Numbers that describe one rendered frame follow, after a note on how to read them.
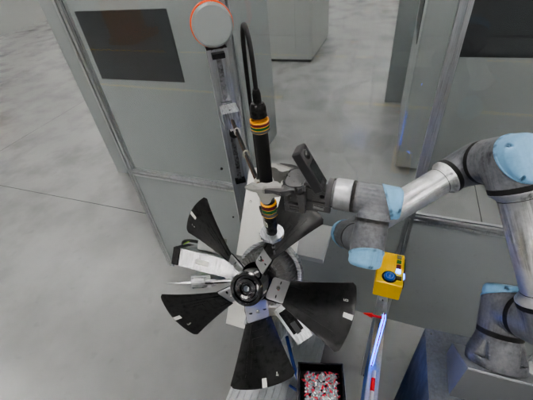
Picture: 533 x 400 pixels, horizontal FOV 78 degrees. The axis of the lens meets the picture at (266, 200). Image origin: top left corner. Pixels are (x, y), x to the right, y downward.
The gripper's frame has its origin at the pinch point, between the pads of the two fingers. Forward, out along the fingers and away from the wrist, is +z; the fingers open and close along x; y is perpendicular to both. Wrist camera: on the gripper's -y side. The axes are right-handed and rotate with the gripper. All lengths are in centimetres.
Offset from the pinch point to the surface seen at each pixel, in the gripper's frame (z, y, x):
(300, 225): -7.6, 28.2, 12.6
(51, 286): 212, 167, 22
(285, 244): -4.0, 33.2, 7.5
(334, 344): -25, 54, -11
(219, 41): 35, -15, 56
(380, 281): -36, 60, 22
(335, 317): -23, 51, -4
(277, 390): 7, 159, 4
